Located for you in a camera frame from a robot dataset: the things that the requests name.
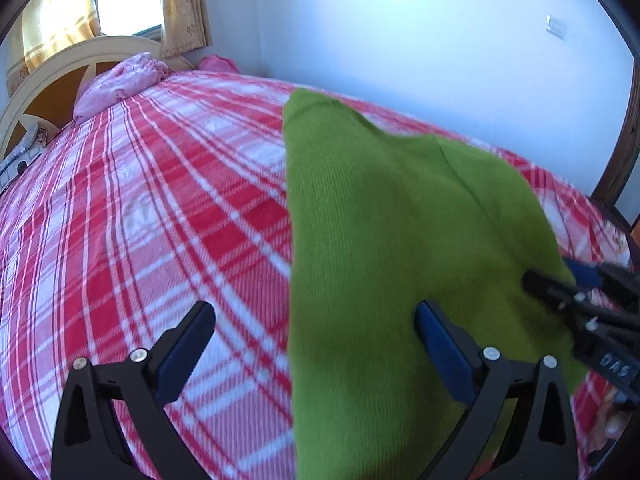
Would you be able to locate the cream wooden headboard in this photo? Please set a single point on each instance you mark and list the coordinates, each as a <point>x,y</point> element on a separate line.
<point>75,52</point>

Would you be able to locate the white wall socket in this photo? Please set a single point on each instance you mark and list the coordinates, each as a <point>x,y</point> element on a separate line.
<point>557,27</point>

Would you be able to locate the person's right hand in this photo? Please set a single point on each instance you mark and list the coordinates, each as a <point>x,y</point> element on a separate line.
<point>616,422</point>

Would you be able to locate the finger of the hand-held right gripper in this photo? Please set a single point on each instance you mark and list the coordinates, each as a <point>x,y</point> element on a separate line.
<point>550,287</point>
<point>587,275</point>

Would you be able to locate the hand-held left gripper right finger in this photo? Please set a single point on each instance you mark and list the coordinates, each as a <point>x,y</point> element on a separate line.
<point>445,355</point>

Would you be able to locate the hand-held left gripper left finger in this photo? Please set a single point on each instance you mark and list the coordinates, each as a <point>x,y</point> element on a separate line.
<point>182,355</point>

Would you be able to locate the red plaid bedsheet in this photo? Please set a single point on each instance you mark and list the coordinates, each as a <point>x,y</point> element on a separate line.
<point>150,210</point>

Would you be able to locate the dark wooden frame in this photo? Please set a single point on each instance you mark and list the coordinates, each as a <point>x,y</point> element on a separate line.
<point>617,170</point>

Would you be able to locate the grey patterned pillow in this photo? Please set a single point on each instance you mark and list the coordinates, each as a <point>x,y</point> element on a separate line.
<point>20,160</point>

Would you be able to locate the pink cloth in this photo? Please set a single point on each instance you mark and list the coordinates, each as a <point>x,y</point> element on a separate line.
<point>216,63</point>

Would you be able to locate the yellow patterned curtain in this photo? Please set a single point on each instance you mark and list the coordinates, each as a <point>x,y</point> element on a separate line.
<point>50,20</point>
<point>185,10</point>

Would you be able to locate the pink pillow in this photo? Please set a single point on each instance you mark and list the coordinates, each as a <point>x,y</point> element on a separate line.
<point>120,85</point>

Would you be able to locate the green knit sweater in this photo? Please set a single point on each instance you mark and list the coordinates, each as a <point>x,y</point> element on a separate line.
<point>390,240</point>

